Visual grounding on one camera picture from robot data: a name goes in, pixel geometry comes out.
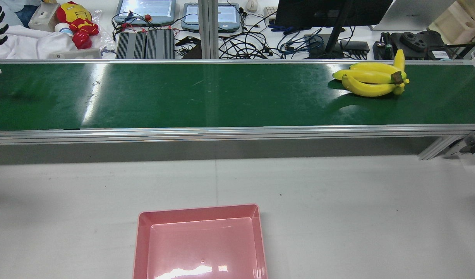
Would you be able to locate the yellow plastic banana bunch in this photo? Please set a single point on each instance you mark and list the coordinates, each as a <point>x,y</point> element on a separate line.
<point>367,75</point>

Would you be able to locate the pink plastic basket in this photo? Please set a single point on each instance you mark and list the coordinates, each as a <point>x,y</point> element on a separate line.
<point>202,248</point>

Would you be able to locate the blue cloth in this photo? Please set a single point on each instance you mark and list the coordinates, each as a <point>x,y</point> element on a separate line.
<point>26,13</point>

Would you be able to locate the white cloth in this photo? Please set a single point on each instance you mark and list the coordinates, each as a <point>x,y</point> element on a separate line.
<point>28,44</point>

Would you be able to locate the red yellow plush toy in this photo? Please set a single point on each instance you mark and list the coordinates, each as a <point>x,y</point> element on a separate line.
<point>78,21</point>

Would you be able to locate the black finned computer box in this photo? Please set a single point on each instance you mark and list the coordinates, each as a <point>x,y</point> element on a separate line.
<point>160,43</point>
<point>131,45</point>

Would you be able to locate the grey teach pendant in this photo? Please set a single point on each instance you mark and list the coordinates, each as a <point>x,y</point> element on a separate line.
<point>229,15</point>
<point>144,7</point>

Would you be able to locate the dark brown box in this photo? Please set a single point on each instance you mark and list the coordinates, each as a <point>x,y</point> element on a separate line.
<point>192,53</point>

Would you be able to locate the green conveyor belt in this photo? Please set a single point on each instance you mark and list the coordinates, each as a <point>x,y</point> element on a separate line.
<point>183,97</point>

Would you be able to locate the white computer mouse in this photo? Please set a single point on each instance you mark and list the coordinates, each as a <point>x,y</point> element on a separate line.
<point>252,4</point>

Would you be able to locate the beige keypad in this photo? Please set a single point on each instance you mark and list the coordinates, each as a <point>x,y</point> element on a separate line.
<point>270,11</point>

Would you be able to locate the black monitor with stand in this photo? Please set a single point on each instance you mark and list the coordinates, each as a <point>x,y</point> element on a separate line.
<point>330,11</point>

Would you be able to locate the black usb hub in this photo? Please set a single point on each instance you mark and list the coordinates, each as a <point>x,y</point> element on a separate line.
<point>355,46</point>

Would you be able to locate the white flat laptop box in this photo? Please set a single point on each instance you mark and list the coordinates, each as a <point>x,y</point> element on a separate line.
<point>411,13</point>

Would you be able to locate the black controller device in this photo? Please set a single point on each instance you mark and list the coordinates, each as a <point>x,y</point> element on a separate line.
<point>415,42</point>

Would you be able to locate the light wooden box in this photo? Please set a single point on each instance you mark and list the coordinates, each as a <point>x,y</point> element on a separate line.
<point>458,23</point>

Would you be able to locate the black curved hand bracket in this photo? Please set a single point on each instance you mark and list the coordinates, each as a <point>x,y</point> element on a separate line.
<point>187,40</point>

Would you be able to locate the aluminium frame post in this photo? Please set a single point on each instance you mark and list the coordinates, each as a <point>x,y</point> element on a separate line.
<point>208,27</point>

